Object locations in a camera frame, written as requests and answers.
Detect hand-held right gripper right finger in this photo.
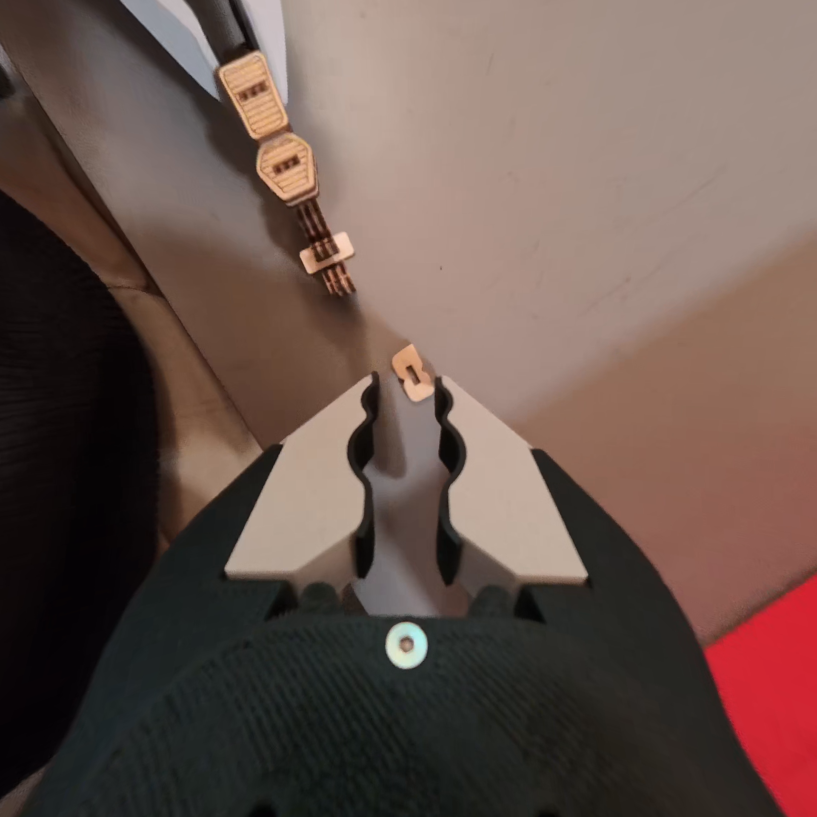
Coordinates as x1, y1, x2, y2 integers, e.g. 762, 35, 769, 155
434, 374, 589, 588

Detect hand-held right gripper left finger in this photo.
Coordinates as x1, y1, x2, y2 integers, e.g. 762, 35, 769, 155
225, 372, 382, 584

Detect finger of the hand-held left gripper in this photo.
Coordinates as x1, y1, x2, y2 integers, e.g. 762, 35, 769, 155
120, 0, 237, 102
237, 0, 289, 107

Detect wooden puzzle model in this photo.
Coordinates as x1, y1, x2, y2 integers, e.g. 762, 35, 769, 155
214, 50, 357, 297

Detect small wooden puzzle piece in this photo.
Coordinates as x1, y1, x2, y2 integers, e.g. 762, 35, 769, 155
391, 345, 438, 403

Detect grey desk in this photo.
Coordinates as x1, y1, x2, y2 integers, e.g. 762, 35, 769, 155
0, 0, 817, 646

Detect beige trousers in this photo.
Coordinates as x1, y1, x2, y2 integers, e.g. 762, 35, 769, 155
0, 51, 263, 817

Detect person's black sweater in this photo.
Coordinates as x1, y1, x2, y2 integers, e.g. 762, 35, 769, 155
0, 191, 160, 792

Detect red box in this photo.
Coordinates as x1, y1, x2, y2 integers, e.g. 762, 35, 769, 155
702, 571, 817, 817

